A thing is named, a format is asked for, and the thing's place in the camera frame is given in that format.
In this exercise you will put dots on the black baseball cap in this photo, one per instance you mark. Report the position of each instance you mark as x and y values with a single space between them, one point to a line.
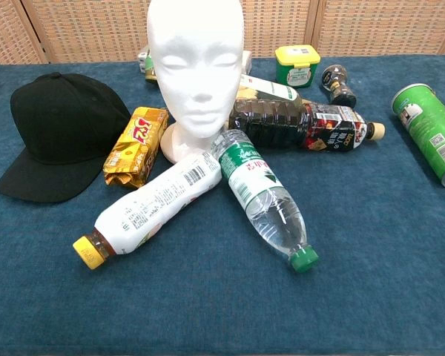
59 122

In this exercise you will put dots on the yellow snack packet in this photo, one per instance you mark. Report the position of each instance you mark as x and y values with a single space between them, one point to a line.
137 148

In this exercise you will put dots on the white foam mannequin head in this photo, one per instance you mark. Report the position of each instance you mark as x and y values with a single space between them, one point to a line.
194 55

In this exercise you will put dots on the clear water bottle green cap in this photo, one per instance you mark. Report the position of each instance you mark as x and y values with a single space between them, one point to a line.
252 178

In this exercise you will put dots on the white-label tea bottle yellow cap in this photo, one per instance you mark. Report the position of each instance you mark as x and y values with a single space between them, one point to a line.
159 204

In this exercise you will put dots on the dark coffee bottle beige cap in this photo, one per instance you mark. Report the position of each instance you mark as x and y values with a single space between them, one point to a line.
282 122

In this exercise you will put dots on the olive tea bottle white label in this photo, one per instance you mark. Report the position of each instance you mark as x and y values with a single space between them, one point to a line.
278 91

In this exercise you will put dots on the small green patterned bottle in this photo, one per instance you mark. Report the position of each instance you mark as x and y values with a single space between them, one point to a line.
150 76

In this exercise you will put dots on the green tub yellow lid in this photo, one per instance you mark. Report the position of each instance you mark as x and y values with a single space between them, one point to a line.
296 74

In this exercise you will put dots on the blue table cloth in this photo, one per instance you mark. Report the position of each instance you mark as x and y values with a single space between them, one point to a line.
356 241

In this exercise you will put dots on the bamboo folding screen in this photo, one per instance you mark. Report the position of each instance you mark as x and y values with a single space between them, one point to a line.
96 29

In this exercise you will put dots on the green chips can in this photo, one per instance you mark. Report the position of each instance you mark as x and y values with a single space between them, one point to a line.
426 126

